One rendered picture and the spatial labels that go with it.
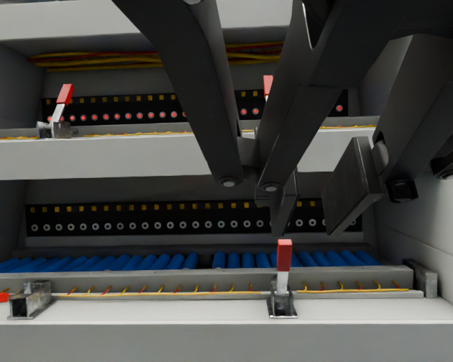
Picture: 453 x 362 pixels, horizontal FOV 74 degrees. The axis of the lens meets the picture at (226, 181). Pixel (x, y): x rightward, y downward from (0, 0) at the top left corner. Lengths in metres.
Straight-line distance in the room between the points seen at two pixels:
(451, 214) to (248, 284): 0.23
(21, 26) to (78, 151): 0.21
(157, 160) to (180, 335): 0.18
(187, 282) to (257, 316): 0.09
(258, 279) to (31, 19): 0.44
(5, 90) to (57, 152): 0.26
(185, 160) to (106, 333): 0.19
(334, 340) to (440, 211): 0.18
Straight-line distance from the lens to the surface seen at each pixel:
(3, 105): 0.63
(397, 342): 0.36
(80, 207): 0.54
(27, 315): 0.39
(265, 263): 0.41
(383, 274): 0.41
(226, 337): 0.33
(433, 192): 0.42
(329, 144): 0.35
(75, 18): 0.49
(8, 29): 0.53
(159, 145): 0.35
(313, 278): 0.38
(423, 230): 0.44
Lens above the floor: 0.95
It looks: 14 degrees up
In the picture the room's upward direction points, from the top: 1 degrees counter-clockwise
